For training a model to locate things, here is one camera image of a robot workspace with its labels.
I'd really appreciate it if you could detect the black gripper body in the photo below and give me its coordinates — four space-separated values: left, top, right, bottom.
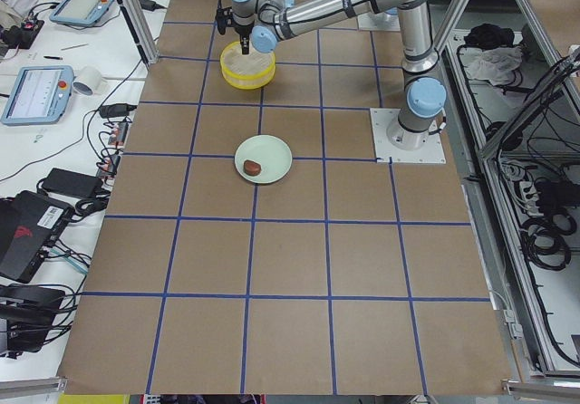
232 12 256 42

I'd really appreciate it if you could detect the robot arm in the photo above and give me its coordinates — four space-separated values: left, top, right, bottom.
215 0 440 83

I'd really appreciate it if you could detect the bottom yellow steamer layer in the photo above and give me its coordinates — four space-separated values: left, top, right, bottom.
219 42 276 90

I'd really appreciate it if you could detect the light green plate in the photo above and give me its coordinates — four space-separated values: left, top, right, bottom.
234 134 293 184

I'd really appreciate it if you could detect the dark red bun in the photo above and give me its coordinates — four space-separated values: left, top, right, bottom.
243 159 262 177

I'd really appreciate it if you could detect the far blue teach pendant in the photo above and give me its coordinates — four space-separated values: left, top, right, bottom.
49 0 115 27

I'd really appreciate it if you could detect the blue teach pendant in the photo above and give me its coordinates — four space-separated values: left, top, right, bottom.
49 0 115 27
1 65 74 126

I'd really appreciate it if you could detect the white tape roll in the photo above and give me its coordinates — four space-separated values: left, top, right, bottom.
72 65 109 96

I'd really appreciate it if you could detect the near blue teach pendant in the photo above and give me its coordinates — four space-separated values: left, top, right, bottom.
1 65 74 126

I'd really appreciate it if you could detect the black power adapter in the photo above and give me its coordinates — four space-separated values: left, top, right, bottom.
37 168 103 198

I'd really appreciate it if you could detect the black red computer box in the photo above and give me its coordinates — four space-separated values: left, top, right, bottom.
1 190 74 284

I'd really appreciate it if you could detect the aluminium frame post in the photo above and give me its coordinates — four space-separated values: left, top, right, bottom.
116 0 160 67

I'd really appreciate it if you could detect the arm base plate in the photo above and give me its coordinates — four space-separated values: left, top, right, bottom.
370 108 446 165

